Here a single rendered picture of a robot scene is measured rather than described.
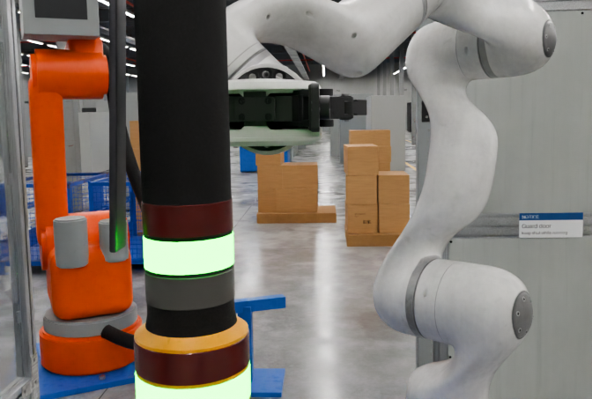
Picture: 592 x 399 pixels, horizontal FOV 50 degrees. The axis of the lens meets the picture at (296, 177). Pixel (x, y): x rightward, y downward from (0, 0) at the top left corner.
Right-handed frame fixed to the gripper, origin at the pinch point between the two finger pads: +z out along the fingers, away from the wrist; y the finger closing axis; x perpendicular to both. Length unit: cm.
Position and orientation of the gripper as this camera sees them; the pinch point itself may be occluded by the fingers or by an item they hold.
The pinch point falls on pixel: (245, 108)
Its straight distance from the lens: 42.1
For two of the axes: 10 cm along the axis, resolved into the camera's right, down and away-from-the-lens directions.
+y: -10.0, 0.1, 0.5
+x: -0.1, -9.9, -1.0
